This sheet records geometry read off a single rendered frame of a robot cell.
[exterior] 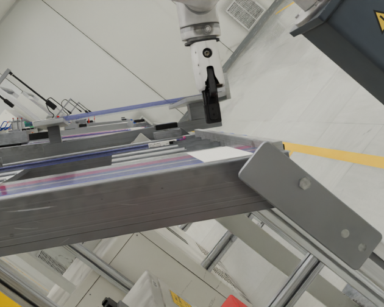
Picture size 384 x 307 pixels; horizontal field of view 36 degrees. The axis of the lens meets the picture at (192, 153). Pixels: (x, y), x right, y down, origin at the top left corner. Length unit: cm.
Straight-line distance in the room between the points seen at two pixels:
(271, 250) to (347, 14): 70
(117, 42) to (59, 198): 818
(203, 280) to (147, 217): 156
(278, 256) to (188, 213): 104
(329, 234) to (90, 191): 26
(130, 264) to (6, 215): 152
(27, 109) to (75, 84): 317
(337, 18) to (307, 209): 70
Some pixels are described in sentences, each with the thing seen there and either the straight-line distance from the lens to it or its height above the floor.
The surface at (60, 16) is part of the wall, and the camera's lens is 887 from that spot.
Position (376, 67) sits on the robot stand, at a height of 53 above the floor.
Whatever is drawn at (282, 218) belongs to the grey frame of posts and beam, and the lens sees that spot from 142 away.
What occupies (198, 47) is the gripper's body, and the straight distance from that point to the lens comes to 121.
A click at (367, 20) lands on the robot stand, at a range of 130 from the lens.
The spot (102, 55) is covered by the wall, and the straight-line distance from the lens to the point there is 877.
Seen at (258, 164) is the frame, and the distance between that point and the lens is 61.
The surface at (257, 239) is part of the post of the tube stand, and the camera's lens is 164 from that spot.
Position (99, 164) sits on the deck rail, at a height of 86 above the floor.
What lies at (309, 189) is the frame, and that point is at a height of 69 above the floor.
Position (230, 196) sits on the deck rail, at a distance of 65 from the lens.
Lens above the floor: 90
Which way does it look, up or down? 8 degrees down
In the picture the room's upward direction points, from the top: 51 degrees counter-clockwise
